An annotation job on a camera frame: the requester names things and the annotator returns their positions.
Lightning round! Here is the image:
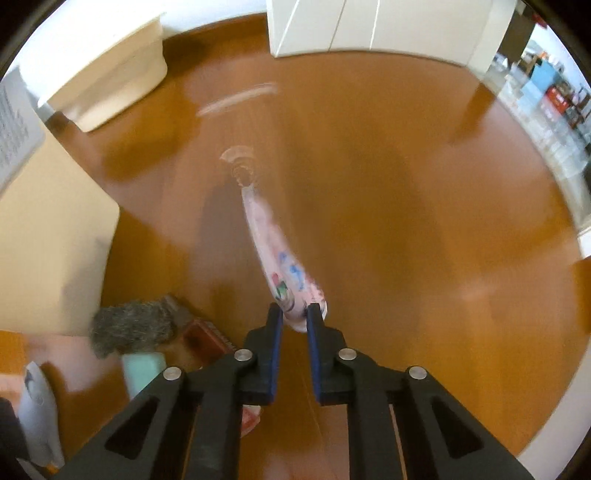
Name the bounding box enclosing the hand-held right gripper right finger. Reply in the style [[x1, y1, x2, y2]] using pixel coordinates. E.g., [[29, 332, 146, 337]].
[[305, 302, 534, 480]]

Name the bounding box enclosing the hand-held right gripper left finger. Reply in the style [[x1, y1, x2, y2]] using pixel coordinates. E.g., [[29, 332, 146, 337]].
[[53, 302, 284, 480]]

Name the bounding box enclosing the pink tube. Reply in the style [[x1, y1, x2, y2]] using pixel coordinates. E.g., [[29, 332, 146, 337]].
[[218, 146, 329, 334]]

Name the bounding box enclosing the beige rectangular trash bin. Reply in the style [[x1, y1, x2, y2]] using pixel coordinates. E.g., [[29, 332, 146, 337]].
[[0, 134, 121, 334]]

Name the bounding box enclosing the green flat item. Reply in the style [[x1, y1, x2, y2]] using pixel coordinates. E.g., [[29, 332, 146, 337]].
[[122, 353, 167, 398]]

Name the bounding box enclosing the grey fuzzy item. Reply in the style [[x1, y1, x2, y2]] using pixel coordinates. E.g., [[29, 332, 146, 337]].
[[89, 297, 179, 359]]

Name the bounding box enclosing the grey left slipper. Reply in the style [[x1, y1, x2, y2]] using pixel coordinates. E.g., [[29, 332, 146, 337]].
[[20, 362, 66, 468]]

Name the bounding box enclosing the person's left leg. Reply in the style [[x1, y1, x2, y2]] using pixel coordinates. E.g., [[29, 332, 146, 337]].
[[0, 396, 29, 467]]

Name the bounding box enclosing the round beige bucket with lid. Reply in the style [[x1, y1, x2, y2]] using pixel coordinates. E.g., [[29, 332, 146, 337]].
[[46, 13, 168, 133]]

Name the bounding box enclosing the white door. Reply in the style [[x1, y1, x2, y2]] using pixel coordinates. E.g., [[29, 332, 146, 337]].
[[266, 0, 490, 60]]

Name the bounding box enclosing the red crate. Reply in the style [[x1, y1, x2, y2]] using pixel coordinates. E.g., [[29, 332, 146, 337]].
[[547, 88, 572, 112]]

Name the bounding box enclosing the blue storage bin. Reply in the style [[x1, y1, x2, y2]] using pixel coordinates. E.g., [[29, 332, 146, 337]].
[[530, 60, 558, 99]]

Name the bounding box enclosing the dark wooden chair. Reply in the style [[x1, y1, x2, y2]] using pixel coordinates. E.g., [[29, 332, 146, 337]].
[[569, 88, 590, 128]]

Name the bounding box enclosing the white door frame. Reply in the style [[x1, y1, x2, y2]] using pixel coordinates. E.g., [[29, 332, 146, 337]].
[[466, 0, 519, 75]]

